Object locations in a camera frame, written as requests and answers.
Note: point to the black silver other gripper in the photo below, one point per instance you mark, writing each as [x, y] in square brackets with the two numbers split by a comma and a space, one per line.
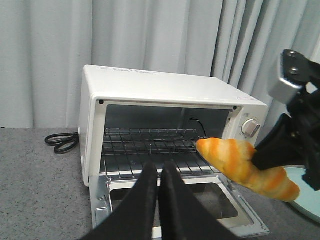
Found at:
[295, 139]

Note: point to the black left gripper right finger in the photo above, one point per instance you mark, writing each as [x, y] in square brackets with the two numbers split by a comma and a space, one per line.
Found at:
[182, 216]

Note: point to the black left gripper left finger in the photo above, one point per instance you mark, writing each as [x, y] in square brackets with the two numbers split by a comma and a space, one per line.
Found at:
[133, 219]

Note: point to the glass oven door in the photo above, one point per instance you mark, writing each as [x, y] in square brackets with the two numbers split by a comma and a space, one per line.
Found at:
[212, 191]

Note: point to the golden bread roll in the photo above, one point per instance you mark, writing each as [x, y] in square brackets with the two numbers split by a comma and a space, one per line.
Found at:
[233, 158]

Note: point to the lower oven control knob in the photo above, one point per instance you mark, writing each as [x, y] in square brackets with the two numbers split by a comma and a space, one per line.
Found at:
[250, 128]

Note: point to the white Toshiba toaster oven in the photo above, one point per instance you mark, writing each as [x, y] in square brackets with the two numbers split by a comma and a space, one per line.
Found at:
[106, 86]

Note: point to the light green plate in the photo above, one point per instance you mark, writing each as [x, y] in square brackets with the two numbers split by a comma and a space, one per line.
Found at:
[308, 202]

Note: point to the grey pleated curtain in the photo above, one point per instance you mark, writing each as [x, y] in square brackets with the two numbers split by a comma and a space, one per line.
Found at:
[44, 45]

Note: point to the metal oven wire rack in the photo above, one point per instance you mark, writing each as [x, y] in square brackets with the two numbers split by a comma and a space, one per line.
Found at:
[125, 151]

